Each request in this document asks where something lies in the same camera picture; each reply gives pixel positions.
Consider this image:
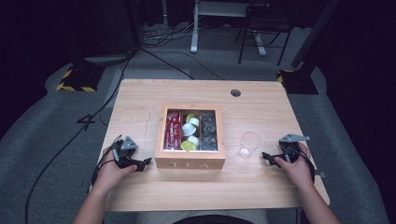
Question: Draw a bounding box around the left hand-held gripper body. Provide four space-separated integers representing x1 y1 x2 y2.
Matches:
111 135 140 169

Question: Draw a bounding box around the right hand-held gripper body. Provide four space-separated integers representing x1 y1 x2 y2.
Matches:
277 133 311 164

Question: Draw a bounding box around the person's right hand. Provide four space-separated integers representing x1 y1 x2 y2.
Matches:
274 143 316 191

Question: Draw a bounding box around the person's left hand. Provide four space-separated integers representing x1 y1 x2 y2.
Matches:
92 147 138 196

